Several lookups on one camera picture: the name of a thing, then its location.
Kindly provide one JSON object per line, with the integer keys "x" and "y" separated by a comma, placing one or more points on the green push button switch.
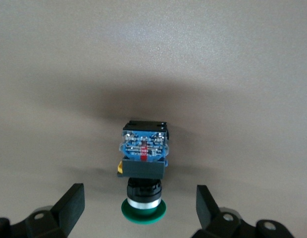
{"x": 143, "y": 171}

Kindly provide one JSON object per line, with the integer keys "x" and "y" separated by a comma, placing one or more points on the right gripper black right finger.
{"x": 205, "y": 208}

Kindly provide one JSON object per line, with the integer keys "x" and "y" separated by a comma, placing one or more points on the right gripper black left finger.
{"x": 66, "y": 208}

